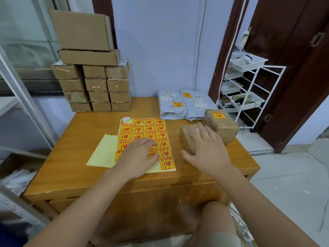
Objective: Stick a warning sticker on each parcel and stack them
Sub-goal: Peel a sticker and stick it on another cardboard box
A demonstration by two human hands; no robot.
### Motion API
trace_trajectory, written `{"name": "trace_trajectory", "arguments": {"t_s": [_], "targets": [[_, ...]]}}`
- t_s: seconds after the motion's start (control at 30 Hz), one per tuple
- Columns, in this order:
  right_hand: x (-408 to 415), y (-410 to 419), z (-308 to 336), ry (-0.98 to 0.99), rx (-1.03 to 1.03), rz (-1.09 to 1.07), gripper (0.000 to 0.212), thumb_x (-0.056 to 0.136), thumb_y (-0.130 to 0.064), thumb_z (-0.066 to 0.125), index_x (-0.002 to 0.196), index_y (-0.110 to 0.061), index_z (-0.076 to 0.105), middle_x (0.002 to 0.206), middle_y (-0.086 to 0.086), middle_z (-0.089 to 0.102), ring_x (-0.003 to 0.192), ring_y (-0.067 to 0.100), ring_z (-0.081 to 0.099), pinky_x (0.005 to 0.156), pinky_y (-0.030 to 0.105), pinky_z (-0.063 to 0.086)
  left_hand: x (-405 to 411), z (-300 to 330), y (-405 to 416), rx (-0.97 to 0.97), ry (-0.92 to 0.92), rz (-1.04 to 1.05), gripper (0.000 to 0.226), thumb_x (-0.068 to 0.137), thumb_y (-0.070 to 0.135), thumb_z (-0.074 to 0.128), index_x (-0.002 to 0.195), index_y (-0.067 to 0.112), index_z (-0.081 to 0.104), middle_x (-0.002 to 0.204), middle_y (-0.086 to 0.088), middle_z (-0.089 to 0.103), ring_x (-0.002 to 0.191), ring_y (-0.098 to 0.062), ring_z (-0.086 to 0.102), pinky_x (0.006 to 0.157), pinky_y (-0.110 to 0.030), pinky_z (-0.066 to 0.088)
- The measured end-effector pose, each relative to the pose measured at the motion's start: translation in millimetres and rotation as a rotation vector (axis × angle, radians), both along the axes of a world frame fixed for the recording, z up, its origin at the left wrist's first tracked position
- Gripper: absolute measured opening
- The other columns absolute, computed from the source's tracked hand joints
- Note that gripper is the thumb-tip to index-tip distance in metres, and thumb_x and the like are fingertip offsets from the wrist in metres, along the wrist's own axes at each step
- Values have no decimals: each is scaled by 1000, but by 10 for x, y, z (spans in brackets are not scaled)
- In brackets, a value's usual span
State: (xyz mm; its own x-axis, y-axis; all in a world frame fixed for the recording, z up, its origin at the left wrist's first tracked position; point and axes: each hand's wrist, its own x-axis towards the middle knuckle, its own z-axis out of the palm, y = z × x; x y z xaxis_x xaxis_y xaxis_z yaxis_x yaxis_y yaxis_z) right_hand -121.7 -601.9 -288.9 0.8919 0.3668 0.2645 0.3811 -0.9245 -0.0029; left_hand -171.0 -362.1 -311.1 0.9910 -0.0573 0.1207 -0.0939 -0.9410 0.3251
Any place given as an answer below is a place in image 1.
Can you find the grey metal frame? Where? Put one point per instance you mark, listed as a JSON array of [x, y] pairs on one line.
[[23, 100]]

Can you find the dark brown wooden door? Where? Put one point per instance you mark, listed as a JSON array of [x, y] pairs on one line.
[[290, 69]]

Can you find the white device on rack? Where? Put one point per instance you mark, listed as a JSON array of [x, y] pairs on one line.
[[243, 41]]

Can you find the plain small cardboard box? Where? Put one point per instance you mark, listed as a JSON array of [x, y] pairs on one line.
[[186, 137]]

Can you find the flat wide cardboard box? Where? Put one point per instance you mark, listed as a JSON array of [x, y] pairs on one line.
[[88, 57]]

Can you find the small cardboard box with sticker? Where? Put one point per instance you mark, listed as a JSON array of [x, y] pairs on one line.
[[222, 127]]

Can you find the white plastic basket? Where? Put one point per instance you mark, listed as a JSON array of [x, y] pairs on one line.
[[248, 63], [244, 100]]

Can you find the large cardboard box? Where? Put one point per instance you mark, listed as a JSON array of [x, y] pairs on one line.
[[82, 30]]

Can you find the person's right little finger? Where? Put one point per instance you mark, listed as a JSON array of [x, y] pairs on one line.
[[223, 147]]

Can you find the person's right middle finger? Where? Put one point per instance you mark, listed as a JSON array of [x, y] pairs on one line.
[[204, 132]]

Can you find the person's leg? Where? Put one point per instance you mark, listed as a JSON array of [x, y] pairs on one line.
[[216, 223]]

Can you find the person's left thumb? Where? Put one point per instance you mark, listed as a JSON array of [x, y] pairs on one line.
[[155, 156]]

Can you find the sheet of yellow red stickers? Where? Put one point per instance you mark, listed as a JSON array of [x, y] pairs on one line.
[[144, 129]]

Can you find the person's left forearm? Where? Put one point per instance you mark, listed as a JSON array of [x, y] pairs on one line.
[[84, 208]]

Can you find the grey mailer bag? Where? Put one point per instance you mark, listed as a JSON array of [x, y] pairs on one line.
[[199, 105], [171, 108]]

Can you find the pile of white papers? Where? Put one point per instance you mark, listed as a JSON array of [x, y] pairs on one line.
[[16, 181]]

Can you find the person's left hand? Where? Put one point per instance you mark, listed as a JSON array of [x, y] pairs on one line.
[[135, 162]]

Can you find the person's right hand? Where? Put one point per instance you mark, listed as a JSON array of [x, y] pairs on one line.
[[209, 155]]

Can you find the stack of small cardboard cartons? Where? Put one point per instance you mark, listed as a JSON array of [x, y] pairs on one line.
[[96, 86]]

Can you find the person's right forearm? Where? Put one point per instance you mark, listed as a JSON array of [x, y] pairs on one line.
[[257, 208]]

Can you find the wooden desk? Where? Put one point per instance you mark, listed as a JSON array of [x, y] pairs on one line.
[[77, 151]]

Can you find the pale yellow backing paper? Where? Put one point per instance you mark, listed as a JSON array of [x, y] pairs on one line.
[[102, 153]]

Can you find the person's right thumb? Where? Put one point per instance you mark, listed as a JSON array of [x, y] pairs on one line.
[[188, 155]]

